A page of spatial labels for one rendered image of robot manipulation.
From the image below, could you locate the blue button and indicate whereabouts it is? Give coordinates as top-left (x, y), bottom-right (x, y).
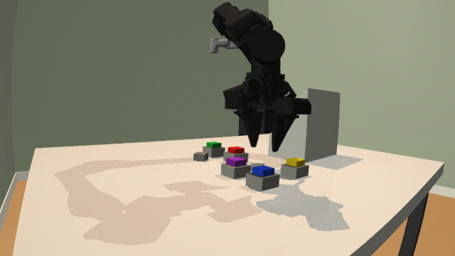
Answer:
top-left (245, 166), bottom-right (280, 191)

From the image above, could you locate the red button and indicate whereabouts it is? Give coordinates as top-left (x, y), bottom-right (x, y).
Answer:
top-left (223, 146), bottom-right (249, 162)

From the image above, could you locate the yellow button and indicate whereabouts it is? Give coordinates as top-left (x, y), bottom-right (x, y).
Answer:
top-left (280, 157), bottom-right (309, 179)

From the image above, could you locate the purple button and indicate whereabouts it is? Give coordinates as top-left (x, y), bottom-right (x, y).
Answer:
top-left (221, 157), bottom-right (251, 179)

